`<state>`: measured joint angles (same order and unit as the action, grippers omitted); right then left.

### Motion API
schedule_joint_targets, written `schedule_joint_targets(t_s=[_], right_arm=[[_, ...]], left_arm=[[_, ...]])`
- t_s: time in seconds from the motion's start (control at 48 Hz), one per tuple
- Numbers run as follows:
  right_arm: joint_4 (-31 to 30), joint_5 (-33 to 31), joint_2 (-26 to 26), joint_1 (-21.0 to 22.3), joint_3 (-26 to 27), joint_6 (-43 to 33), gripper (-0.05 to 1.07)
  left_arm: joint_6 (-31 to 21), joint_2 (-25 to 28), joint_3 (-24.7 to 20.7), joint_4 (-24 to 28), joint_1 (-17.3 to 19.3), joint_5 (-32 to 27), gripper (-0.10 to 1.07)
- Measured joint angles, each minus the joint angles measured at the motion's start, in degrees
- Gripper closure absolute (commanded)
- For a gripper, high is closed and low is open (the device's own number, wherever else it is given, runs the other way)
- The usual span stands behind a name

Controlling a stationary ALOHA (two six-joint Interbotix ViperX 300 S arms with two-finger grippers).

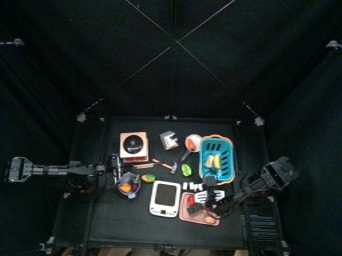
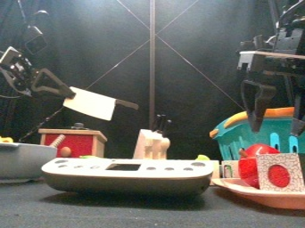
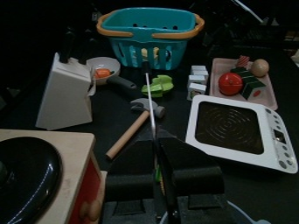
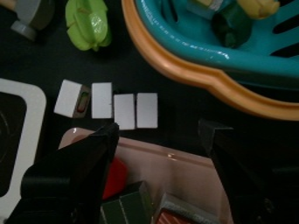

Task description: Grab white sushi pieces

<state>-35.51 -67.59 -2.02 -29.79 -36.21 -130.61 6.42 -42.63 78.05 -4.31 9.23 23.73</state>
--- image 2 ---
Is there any white toy cleaver black handle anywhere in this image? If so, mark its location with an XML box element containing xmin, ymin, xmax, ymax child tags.
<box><xmin>61</xmin><ymin>85</ymin><xmax>140</xmax><ymax>122</ymax></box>

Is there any teal basket orange rim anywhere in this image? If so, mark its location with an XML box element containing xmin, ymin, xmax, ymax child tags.
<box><xmin>208</xmin><ymin>106</ymin><xmax>305</xmax><ymax>162</ymax></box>

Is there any red wooden toy box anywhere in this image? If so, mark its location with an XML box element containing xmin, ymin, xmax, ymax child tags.
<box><xmin>37</xmin><ymin>122</ymin><xmax>108</xmax><ymax>159</ymax></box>

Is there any red toy apple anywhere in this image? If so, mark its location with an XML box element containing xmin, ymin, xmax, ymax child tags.
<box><xmin>236</xmin><ymin>143</ymin><xmax>280</xmax><ymax>190</ymax></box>

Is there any small wooden ball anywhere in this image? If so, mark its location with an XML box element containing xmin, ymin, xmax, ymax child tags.
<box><xmin>58</xmin><ymin>146</ymin><xmax>73</xmax><ymax>159</ymax></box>

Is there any yellow toy piece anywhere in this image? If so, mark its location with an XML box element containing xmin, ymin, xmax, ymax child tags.
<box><xmin>0</xmin><ymin>135</ymin><xmax>16</xmax><ymax>144</ymax></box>

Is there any lime green toy piece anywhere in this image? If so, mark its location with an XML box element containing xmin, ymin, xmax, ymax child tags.
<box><xmin>193</xmin><ymin>153</ymin><xmax>211</xmax><ymax>162</ymax></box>

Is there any small white printed box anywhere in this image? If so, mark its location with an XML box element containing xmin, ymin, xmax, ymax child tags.
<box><xmin>219</xmin><ymin>159</ymin><xmax>242</xmax><ymax>179</ymax></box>

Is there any grey toy pan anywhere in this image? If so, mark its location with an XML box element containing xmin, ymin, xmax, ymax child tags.
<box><xmin>0</xmin><ymin>142</ymin><xmax>60</xmax><ymax>181</ymax></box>

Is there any pink plate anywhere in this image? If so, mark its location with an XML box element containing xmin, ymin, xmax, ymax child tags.
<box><xmin>211</xmin><ymin>176</ymin><xmax>305</xmax><ymax>211</ymax></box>

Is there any cream wooden knife block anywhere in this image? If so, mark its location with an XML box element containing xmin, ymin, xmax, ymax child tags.
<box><xmin>132</xmin><ymin>128</ymin><xmax>171</xmax><ymax>160</ymax></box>

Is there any white grey toy scale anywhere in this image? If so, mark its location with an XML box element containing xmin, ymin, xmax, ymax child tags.
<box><xmin>40</xmin><ymin>157</ymin><xmax>215</xmax><ymax>198</ymax></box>

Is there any black toy knife handle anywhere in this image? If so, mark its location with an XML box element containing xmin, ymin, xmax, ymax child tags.
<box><xmin>152</xmin><ymin>113</ymin><xmax>172</xmax><ymax>135</ymax></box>

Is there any vertical metal frame pole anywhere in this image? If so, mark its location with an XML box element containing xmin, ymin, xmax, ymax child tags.
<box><xmin>148</xmin><ymin>0</ymin><xmax>157</xmax><ymax>129</ymax></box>

